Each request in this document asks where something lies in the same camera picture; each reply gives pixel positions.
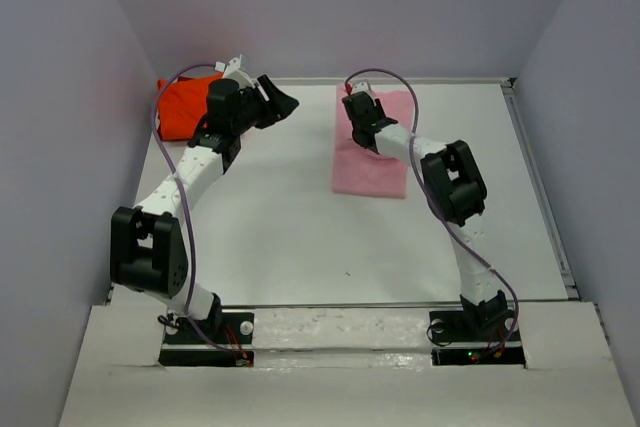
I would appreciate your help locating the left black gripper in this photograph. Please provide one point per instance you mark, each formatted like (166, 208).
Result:
(278, 107)

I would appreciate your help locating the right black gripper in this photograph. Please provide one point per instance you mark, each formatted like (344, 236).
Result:
(377, 106)

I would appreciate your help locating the pink t shirt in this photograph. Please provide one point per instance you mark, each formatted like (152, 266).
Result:
(358, 171)

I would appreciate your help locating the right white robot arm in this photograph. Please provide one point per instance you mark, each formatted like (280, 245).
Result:
(455, 191)

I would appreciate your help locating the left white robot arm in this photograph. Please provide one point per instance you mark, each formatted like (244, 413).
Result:
(152, 245)

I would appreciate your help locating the folded orange t shirt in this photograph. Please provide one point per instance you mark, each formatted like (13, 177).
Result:
(198, 90)

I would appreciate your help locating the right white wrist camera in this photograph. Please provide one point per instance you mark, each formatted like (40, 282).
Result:
(356, 87)

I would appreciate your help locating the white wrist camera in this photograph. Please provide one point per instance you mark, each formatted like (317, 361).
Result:
(235, 69)
(356, 87)

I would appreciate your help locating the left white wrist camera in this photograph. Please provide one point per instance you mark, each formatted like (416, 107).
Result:
(235, 69)

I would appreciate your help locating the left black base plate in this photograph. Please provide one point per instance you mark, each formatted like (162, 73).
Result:
(229, 347)

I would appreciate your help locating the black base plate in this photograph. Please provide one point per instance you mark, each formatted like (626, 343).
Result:
(229, 347)
(454, 344)

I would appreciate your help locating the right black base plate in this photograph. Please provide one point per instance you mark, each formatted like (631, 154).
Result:
(454, 344)

